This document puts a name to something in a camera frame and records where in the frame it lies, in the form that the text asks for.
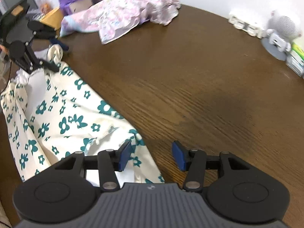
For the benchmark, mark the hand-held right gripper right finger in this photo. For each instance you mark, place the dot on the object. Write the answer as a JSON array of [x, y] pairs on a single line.
[[179, 155]]

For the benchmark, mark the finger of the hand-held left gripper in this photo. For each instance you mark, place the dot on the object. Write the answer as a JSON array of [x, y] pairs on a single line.
[[59, 45], [51, 67]]

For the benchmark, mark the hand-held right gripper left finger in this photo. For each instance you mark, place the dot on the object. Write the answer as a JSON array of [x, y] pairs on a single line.
[[124, 155]]

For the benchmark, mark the cream dress with green flowers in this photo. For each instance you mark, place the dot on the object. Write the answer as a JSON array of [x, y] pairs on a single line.
[[59, 104]]

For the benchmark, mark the pastel blue purple garment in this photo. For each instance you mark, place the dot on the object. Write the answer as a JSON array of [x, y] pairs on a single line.
[[68, 25]]

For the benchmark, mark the yellow mug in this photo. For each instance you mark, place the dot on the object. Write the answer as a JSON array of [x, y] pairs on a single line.
[[54, 16]]

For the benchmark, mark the pink floral garment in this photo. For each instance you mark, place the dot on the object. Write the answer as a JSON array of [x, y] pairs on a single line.
[[118, 11]]

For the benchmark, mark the green white small box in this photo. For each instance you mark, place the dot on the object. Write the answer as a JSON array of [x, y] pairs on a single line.
[[296, 57]]

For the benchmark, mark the white robot speaker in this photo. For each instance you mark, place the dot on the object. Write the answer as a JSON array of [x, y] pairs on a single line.
[[285, 25]]

